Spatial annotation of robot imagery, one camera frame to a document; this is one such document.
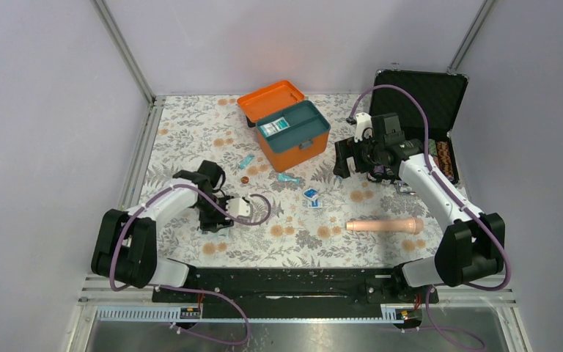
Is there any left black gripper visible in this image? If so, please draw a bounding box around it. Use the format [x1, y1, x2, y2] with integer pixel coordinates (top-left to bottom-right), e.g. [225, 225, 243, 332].
[194, 194, 235, 232]

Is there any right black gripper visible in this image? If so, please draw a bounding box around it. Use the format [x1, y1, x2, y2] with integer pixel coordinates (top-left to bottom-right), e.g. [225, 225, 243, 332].
[333, 131, 385, 178]

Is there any orange plastic medicine box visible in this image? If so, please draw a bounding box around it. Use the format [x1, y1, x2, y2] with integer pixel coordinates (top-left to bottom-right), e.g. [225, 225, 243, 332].
[238, 80, 331, 172]

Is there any small teal sachet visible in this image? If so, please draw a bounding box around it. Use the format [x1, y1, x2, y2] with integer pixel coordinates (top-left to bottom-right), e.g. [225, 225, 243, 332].
[238, 155, 254, 169]

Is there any teal divided tray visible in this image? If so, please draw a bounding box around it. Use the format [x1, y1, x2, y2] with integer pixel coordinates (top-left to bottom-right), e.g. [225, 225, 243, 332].
[256, 100, 331, 154]

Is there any blue white wipe packet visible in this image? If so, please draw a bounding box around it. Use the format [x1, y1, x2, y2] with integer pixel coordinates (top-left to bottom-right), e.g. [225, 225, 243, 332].
[302, 188, 323, 209]

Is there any teal bandage sachet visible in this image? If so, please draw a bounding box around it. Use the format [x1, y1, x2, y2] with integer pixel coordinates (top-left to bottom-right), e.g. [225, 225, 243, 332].
[278, 174, 301, 185]

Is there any medical gauze packet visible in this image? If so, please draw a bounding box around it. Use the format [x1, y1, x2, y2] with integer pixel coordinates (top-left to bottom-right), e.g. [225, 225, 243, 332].
[260, 117, 290, 138]

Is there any white teal dressing packet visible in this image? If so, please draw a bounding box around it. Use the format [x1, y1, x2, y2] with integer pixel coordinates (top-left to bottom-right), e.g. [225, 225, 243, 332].
[199, 227, 232, 237]

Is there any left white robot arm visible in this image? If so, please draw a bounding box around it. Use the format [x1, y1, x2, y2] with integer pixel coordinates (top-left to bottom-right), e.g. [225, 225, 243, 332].
[91, 161, 234, 301]

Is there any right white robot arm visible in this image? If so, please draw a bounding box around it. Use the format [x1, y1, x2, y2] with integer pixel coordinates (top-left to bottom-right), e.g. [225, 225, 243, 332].
[334, 113, 508, 302]

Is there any floral tablecloth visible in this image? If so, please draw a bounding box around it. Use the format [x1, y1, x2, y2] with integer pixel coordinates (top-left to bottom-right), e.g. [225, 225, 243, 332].
[141, 94, 442, 268]

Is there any black foam-lined case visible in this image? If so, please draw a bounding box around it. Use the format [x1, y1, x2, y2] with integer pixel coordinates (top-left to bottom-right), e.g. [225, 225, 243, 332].
[369, 70, 469, 185]

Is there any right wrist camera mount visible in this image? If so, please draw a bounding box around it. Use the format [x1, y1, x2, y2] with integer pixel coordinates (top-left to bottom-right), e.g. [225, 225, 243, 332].
[353, 112, 374, 143]

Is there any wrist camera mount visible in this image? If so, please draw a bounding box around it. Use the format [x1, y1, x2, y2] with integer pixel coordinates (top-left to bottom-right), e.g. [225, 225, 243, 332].
[353, 112, 374, 143]
[226, 197, 252, 219]

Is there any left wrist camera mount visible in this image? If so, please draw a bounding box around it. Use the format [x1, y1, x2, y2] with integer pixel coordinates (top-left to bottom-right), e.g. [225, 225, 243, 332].
[226, 197, 252, 219]

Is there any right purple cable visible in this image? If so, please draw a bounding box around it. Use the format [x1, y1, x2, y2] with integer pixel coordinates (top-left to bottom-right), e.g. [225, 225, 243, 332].
[348, 84, 512, 351]

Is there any purple cable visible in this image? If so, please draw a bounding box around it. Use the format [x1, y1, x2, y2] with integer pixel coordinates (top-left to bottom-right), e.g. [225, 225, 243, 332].
[108, 183, 273, 347]
[348, 84, 512, 351]

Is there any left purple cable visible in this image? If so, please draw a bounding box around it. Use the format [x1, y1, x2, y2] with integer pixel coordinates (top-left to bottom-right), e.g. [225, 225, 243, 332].
[108, 183, 273, 347]

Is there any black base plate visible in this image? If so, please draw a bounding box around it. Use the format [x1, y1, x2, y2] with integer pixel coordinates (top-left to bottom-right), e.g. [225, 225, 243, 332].
[152, 268, 440, 319]

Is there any slotted cable duct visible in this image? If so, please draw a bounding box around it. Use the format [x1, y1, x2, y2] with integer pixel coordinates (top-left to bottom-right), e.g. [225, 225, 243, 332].
[95, 304, 409, 325]

